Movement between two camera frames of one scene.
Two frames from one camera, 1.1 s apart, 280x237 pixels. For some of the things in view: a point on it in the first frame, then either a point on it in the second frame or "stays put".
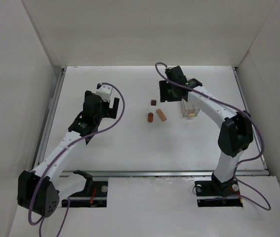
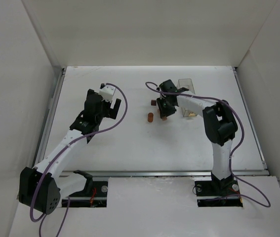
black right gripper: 164,91 → 166,107
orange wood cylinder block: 150,117 stays put
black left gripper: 114,107 stays put
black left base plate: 98,198 stays put
